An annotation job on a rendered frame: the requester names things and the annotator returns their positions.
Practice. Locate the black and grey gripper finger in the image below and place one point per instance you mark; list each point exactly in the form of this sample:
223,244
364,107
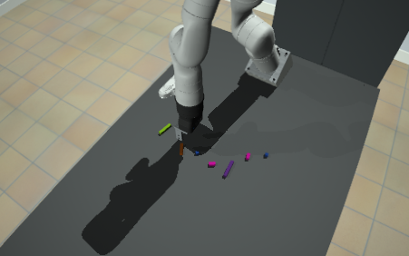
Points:
179,132

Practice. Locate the lime green rod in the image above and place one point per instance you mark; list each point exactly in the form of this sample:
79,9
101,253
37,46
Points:
165,129

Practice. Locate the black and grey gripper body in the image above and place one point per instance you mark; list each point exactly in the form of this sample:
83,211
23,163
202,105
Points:
189,105

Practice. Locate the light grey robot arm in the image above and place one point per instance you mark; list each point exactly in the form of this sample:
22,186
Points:
251,31

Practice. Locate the purple rod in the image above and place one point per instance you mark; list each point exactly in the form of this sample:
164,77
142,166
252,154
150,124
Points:
228,169

